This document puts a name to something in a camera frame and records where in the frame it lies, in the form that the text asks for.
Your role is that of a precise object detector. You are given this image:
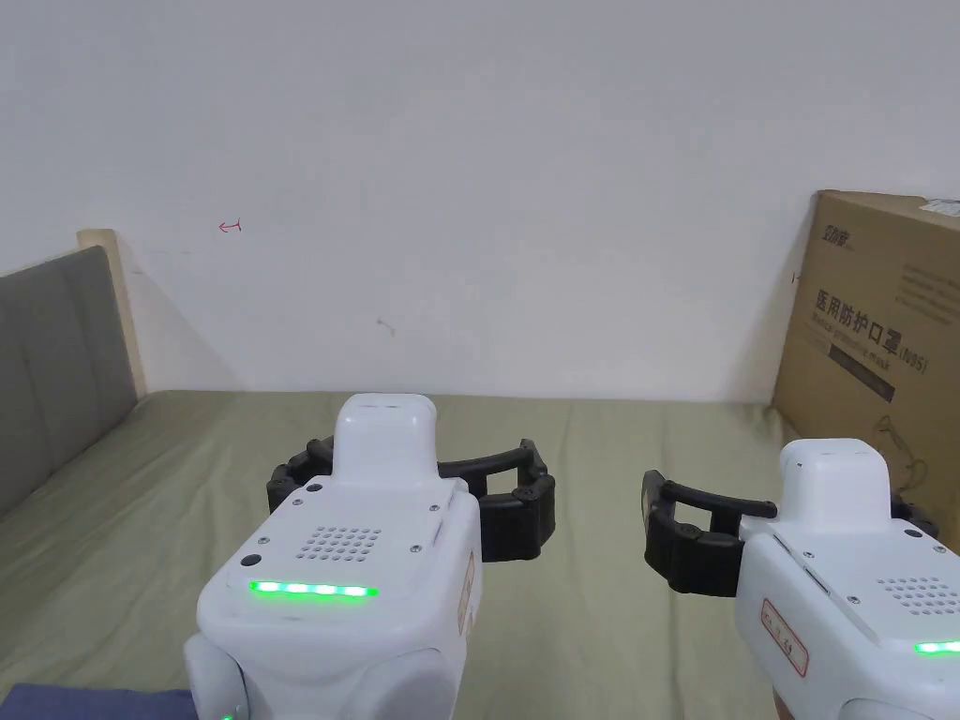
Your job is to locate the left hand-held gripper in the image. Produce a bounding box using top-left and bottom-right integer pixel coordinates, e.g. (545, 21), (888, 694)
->
(183, 392), (558, 720)

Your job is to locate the bed with pale green sheet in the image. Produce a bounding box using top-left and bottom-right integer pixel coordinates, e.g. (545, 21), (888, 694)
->
(0, 389), (960, 720)

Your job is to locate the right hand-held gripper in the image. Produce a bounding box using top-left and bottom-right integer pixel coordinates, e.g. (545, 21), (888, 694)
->
(640, 438), (960, 720)

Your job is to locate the grey padded headboard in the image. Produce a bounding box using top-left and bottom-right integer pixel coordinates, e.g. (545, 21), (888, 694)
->
(0, 228), (148, 523)

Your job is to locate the brown cardboard carton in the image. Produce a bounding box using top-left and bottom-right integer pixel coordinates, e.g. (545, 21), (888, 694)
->
(772, 189), (960, 560)

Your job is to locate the dark blue garment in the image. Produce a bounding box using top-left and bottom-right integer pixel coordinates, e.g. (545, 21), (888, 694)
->
(0, 682), (195, 720)

